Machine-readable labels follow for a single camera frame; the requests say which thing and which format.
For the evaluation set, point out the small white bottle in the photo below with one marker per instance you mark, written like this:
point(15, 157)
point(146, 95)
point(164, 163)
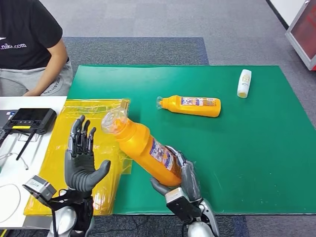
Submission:
point(244, 83)

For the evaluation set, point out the red and white cabinet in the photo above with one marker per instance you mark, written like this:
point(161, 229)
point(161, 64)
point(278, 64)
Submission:
point(306, 32)

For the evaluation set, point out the green mat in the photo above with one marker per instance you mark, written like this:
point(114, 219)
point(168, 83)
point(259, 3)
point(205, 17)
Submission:
point(234, 147)

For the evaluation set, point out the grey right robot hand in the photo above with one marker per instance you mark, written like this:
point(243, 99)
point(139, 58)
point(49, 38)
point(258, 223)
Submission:
point(190, 180)

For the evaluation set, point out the orange bottle with clear cap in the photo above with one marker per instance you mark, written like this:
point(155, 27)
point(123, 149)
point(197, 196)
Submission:
point(197, 109)
point(143, 147)

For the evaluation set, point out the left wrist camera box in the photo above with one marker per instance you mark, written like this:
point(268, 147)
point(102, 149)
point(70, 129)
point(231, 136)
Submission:
point(39, 189)

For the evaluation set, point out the person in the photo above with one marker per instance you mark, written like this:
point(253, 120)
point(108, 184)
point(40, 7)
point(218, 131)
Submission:
point(29, 32)

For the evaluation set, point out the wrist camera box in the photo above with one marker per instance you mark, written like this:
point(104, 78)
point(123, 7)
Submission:
point(180, 204)
point(39, 189)

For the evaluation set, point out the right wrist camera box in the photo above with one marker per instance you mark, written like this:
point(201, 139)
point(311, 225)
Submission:
point(180, 204)

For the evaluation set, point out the black remote controller with antennas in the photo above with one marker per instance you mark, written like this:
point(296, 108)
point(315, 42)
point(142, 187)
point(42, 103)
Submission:
point(29, 118)

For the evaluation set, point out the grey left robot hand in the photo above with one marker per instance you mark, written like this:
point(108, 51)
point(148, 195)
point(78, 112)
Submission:
point(78, 170)

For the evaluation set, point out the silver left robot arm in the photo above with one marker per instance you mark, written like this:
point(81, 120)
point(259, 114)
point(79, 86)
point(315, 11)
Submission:
point(64, 219)

